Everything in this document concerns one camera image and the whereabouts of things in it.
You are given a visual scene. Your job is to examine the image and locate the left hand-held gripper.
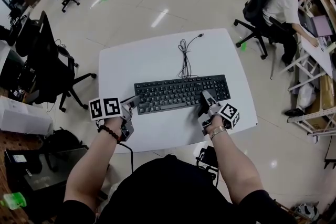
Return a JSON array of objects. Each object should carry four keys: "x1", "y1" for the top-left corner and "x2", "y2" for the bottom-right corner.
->
[{"x1": 88, "y1": 94, "x2": 143, "y2": 142}]

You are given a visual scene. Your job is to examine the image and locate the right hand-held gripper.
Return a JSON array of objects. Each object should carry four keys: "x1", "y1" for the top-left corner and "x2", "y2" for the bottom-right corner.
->
[{"x1": 197, "y1": 90, "x2": 241, "y2": 136}]

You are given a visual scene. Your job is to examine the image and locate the black keyboard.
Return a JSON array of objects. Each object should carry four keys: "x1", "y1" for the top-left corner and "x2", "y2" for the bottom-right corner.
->
[{"x1": 134, "y1": 74, "x2": 232, "y2": 115}]

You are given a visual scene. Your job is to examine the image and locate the black keyboard cable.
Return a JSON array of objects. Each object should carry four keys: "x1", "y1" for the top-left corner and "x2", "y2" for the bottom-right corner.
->
[{"x1": 177, "y1": 33, "x2": 204, "y2": 80}]

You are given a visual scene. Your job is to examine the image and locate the person's right forearm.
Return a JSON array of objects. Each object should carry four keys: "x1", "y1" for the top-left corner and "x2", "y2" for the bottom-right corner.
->
[{"x1": 209, "y1": 128, "x2": 265, "y2": 206}]

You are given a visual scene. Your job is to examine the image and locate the person's left forearm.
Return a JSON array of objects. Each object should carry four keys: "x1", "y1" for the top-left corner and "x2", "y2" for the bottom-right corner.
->
[{"x1": 64, "y1": 117, "x2": 124, "y2": 210}]

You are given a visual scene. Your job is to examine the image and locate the person's right hand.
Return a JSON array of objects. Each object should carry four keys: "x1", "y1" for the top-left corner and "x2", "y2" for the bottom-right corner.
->
[{"x1": 206, "y1": 115, "x2": 226, "y2": 133}]

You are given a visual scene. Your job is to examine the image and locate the gold wristwatch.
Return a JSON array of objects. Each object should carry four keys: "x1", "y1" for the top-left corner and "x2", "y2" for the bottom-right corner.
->
[{"x1": 209, "y1": 125, "x2": 227, "y2": 140}]

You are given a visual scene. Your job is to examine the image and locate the large black office chair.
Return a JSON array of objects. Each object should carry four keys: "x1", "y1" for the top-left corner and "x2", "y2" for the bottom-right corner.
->
[{"x1": 15, "y1": 10, "x2": 97, "y2": 113}]

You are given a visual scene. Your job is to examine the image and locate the person's black clothing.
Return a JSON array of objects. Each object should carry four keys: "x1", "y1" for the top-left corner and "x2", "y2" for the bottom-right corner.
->
[{"x1": 54, "y1": 154, "x2": 299, "y2": 224}]

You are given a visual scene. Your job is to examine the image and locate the white plastic bag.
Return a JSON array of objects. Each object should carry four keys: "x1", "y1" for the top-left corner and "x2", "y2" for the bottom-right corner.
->
[{"x1": 297, "y1": 82, "x2": 317, "y2": 110}]

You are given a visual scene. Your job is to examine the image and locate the black high-back office chair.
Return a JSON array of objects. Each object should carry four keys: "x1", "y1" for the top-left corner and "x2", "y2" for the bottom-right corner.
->
[{"x1": 233, "y1": 0, "x2": 299, "y2": 60}]

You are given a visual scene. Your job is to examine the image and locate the dark flat case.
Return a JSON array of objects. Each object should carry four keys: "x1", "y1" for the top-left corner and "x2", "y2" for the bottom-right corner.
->
[{"x1": 4, "y1": 147, "x2": 89, "y2": 191}]

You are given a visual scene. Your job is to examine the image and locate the white cardboard box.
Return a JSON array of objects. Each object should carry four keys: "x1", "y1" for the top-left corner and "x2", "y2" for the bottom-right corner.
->
[{"x1": 0, "y1": 95, "x2": 55, "y2": 136}]

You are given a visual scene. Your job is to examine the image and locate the white work desk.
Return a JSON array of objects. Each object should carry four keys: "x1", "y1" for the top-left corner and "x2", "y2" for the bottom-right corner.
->
[{"x1": 270, "y1": 33, "x2": 336, "y2": 92}]

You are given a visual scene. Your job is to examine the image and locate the open laptop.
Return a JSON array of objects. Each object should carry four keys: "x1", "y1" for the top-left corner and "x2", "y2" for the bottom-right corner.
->
[{"x1": 298, "y1": 14, "x2": 334, "y2": 38}]

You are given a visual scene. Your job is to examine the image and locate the black and white helmet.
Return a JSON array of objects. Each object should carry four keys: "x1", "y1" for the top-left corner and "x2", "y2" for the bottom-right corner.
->
[{"x1": 294, "y1": 202, "x2": 320, "y2": 221}]

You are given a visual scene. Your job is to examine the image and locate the dark bead bracelet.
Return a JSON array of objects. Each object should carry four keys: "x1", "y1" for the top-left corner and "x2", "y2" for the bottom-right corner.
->
[{"x1": 98, "y1": 124, "x2": 122, "y2": 143}]

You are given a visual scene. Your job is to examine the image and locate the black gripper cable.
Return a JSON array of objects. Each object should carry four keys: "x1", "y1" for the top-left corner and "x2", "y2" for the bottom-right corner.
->
[{"x1": 115, "y1": 142, "x2": 135, "y2": 174}]

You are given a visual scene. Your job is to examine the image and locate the black device with cables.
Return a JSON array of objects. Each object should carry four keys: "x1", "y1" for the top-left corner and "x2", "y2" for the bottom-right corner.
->
[{"x1": 196, "y1": 145, "x2": 220, "y2": 188}]

